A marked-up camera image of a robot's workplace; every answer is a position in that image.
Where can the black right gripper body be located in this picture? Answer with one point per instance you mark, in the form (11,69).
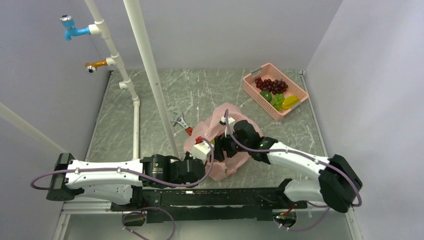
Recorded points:
(222,141)

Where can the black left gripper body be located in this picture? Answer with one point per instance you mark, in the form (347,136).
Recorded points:
(187,156)

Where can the green fake fruit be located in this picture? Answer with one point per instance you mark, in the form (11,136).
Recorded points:
(266,95)

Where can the green fake grapes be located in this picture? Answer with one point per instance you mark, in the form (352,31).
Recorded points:
(277,101)

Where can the yellow fake fruit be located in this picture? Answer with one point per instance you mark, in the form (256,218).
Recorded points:
(289,102)

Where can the purple fake grapes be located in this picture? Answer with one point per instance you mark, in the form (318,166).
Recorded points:
(273,86)

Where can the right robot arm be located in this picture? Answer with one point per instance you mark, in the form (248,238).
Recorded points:
(332,180)

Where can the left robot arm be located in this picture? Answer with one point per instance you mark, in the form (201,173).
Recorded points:
(122,182)

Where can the pink plastic basket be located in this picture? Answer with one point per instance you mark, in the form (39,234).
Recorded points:
(268,70)

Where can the orange faucet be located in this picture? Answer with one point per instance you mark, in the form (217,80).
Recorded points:
(91,68)

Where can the blue faucet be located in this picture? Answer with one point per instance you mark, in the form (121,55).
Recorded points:
(70,29)

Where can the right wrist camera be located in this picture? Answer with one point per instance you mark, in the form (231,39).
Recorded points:
(227,121)

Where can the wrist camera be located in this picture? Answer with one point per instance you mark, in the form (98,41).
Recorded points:
(227,121)
(202,150)

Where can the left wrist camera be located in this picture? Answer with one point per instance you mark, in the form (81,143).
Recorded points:
(202,150)

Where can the red handled adjustable wrench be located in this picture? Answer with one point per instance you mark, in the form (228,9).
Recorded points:
(178,119)

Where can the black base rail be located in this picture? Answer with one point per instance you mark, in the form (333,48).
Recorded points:
(210,204)

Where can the white pvc pipe frame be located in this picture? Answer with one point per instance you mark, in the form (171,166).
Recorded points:
(43,80)

